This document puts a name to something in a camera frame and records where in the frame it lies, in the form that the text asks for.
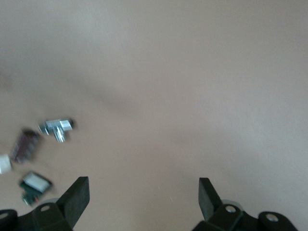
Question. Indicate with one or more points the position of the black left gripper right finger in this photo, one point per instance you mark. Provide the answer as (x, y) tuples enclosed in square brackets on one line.
[(209, 199)]

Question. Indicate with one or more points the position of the silver metal valve fitting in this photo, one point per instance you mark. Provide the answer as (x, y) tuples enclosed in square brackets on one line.
[(57, 126)]

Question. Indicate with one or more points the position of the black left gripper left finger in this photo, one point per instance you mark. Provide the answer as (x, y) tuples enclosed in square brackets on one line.
[(69, 199)]

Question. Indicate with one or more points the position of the small brown block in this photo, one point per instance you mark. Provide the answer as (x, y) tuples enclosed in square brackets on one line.
[(25, 146)]

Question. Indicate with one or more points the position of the white curved plastic arc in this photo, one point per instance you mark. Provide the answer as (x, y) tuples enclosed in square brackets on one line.
[(4, 164)]

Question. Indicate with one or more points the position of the black pushbutton with white face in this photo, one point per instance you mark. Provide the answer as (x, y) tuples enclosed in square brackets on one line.
[(36, 181)]

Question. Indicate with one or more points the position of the brown table mat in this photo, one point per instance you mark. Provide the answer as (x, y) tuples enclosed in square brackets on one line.
[(180, 84)]

